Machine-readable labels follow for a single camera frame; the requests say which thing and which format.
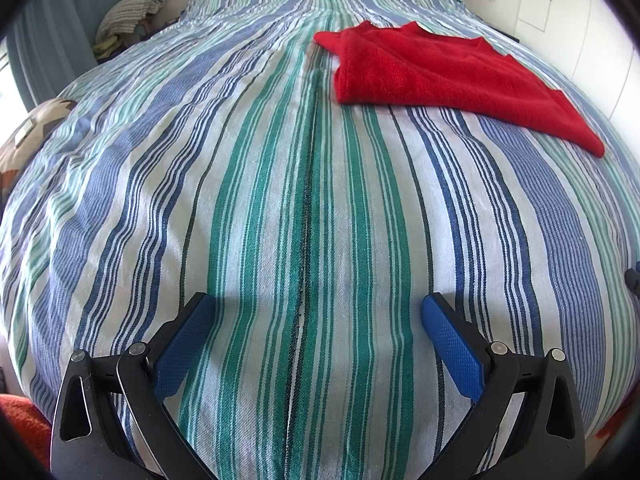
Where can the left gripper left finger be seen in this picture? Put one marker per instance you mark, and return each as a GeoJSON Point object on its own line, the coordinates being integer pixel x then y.
{"type": "Point", "coordinates": [88, 441]}

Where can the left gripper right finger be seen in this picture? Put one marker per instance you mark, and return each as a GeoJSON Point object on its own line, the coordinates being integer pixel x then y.
{"type": "Point", "coordinates": [547, 440]}

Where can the red knit sweater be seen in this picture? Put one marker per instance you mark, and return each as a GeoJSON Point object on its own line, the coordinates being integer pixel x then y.
{"type": "Point", "coordinates": [409, 66]}

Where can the orange red knit clothing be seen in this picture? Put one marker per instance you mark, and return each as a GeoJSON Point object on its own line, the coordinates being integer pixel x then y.
{"type": "Point", "coordinates": [33, 429]}

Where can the pile of folded clothes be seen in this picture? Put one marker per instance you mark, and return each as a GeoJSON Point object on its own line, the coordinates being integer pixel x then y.
{"type": "Point", "coordinates": [121, 22]}

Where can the white wardrobe doors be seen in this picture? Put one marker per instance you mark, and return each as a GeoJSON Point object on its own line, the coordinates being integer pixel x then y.
{"type": "Point", "coordinates": [587, 43]}

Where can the striped blue green bedspread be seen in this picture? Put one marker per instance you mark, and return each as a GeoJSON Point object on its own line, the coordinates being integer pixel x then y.
{"type": "Point", "coordinates": [215, 158]}

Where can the patterned beige cushion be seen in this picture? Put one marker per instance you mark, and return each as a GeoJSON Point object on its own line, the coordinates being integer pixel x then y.
{"type": "Point", "coordinates": [47, 116]}

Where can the small silver phone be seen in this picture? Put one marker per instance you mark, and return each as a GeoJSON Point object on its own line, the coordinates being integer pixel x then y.
{"type": "Point", "coordinates": [23, 131]}

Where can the teal curtain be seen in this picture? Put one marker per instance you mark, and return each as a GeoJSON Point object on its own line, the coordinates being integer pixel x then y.
{"type": "Point", "coordinates": [50, 44]}

